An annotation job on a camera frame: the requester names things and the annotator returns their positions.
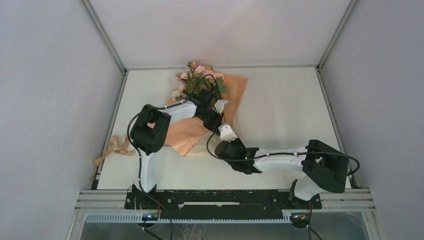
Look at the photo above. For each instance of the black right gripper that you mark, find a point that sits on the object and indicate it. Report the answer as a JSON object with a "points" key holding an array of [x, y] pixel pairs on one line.
{"points": [[238, 141]]}

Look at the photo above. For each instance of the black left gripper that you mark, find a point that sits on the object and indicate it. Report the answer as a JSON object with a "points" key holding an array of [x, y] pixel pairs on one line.
{"points": [[216, 122]]}

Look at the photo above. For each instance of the brown wrapping paper sheet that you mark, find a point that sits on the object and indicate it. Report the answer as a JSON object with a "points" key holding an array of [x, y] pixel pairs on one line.
{"points": [[185, 136]]}

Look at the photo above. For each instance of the pink fake rose stem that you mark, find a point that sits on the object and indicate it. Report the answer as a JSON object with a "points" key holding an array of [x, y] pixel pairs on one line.
{"points": [[205, 77]]}

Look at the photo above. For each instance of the pink fake rose sprig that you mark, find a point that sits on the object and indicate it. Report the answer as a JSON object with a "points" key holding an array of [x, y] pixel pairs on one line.
{"points": [[184, 82]]}

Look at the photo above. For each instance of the tan ribbon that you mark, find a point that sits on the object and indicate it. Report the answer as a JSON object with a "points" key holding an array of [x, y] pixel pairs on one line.
{"points": [[117, 144]]}

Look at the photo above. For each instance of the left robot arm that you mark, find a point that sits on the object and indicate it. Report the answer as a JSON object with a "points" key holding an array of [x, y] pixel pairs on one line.
{"points": [[147, 132]]}

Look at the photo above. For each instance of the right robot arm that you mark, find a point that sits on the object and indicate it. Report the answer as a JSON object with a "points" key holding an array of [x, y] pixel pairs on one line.
{"points": [[325, 168]]}

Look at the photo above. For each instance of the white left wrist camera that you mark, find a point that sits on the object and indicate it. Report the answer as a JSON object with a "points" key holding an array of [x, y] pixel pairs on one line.
{"points": [[220, 105]]}

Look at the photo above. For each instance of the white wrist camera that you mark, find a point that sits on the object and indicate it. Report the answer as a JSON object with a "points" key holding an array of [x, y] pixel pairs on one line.
{"points": [[226, 133], [220, 105]]}

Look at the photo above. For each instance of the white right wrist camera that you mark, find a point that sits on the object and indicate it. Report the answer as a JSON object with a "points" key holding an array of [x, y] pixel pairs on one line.
{"points": [[226, 133]]}

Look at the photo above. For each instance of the black mounting base rail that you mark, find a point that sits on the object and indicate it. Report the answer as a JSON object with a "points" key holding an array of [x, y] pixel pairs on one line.
{"points": [[228, 204]]}

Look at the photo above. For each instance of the aluminium frame rail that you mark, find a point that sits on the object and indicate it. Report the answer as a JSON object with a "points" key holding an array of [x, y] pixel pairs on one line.
{"points": [[352, 200]]}

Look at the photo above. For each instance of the white slotted cable duct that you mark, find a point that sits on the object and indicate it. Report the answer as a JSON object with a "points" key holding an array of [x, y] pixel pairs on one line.
{"points": [[128, 217]]}

